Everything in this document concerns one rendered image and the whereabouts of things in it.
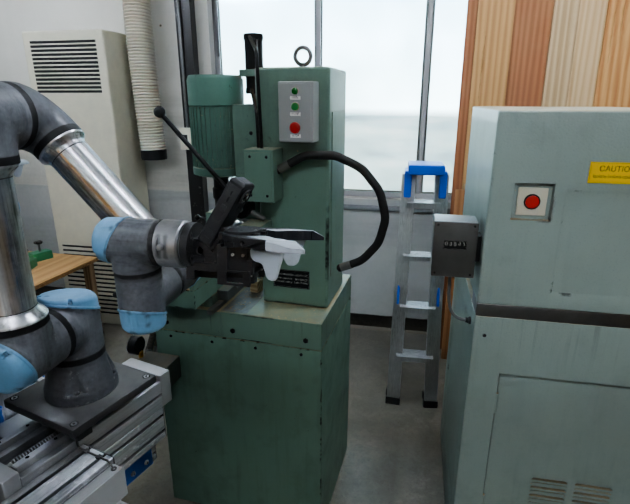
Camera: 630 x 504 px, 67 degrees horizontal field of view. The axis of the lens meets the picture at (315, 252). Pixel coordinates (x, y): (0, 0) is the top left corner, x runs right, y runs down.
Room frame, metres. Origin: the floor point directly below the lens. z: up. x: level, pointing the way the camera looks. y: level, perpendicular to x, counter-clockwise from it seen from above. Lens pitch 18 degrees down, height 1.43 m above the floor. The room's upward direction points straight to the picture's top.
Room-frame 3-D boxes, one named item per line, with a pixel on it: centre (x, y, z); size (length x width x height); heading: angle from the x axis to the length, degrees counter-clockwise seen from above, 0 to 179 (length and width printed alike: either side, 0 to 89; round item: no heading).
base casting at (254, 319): (1.56, 0.20, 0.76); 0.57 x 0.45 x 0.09; 74
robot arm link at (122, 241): (0.74, 0.29, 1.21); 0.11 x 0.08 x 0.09; 77
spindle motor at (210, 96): (1.59, 0.32, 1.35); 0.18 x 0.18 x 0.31
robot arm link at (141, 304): (0.75, 0.29, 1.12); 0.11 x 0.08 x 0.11; 167
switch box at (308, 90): (1.37, 0.05, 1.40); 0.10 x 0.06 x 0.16; 74
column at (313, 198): (1.52, 0.03, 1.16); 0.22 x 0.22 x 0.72; 74
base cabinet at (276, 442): (1.56, 0.20, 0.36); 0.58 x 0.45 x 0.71; 74
